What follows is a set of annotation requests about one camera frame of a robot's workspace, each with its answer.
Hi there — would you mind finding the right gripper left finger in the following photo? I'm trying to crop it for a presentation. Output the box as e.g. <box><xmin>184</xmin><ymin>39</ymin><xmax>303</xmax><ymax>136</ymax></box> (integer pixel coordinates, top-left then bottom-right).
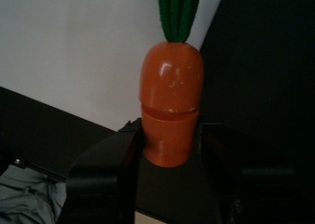
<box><xmin>55</xmin><ymin>118</ymin><xmax>146</xmax><ymax>224</ymax></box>

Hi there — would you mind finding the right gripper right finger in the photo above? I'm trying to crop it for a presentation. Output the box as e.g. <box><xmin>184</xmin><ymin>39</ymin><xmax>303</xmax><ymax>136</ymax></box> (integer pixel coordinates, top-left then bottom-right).
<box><xmin>191</xmin><ymin>119</ymin><xmax>248</xmax><ymax>224</ymax></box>

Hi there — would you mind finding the orange toy carrot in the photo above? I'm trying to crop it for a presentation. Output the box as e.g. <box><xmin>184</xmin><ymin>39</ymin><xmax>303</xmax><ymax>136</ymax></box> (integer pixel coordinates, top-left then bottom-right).
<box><xmin>138</xmin><ymin>0</ymin><xmax>206</xmax><ymax>169</ymax></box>

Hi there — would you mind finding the grey cloth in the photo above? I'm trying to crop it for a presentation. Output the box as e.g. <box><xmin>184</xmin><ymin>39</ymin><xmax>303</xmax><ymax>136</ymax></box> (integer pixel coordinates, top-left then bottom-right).
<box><xmin>0</xmin><ymin>164</ymin><xmax>70</xmax><ymax>224</ymax></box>

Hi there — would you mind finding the white cutting board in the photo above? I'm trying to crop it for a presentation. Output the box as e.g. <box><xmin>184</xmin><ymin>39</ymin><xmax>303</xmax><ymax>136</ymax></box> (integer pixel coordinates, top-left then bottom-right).
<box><xmin>0</xmin><ymin>0</ymin><xmax>228</xmax><ymax>132</ymax></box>

